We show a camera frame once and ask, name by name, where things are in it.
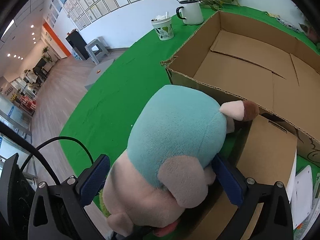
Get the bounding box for white green medicine box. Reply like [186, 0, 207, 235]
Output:
[291, 165, 319, 239]

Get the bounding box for white plastic device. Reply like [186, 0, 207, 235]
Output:
[291, 165, 313, 230]

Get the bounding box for small brown cardboard box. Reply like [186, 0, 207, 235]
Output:
[186, 115, 297, 239]

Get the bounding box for pig plush toy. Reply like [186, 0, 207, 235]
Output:
[103, 85, 259, 237]

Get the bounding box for green tablecloth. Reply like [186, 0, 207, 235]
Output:
[62, 5, 319, 160]

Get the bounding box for round grey stool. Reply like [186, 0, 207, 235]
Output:
[85, 59, 115, 90]

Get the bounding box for grey plastic stool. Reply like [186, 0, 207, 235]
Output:
[85, 39, 110, 65]

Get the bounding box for black cabinet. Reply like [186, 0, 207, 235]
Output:
[66, 29, 89, 60]

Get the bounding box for large open cardboard box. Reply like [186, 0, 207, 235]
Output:
[162, 11, 319, 164]

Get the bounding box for right potted plant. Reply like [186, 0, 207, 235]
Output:
[298, 9, 319, 50]

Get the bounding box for colourful pack at back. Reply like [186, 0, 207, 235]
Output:
[276, 17, 300, 33]

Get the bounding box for yellow item at back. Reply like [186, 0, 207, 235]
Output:
[266, 12, 280, 20]

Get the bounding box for green patterned paper cup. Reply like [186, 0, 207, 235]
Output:
[150, 12, 174, 41]

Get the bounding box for white enamel mug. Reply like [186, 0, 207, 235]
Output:
[176, 0, 204, 25]

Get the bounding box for black cable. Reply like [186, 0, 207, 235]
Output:
[0, 122, 94, 186]

